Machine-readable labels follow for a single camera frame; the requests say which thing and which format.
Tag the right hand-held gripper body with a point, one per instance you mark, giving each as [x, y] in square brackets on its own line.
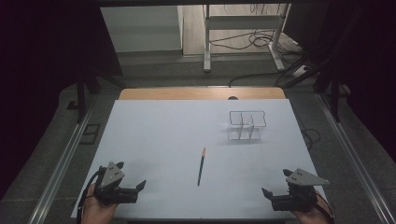
[299, 194]

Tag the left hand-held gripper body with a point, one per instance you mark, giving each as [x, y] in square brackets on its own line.
[110, 179]

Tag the clear acrylic organizer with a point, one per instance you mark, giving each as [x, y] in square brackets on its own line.
[246, 126]

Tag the blue pencil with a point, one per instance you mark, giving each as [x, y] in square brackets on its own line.
[201, 168]

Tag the person's right hand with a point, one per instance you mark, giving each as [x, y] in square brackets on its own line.
[313, 216]

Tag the person's left hand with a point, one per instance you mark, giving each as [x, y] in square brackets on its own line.
[98, 213]

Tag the black metal stand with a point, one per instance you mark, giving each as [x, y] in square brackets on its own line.
[81, 93]
[334, 93]

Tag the wooden table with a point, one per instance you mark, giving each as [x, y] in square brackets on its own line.
[186, 93]

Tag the white power strip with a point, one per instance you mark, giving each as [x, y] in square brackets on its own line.
[300, 71]

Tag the white cabinet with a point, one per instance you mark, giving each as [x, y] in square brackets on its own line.
[143, 29]

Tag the aluminium rail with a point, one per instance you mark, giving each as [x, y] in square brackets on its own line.
[355, 161]
[62, 165]

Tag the white metal desk frame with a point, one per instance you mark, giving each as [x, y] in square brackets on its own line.
[243, 22]

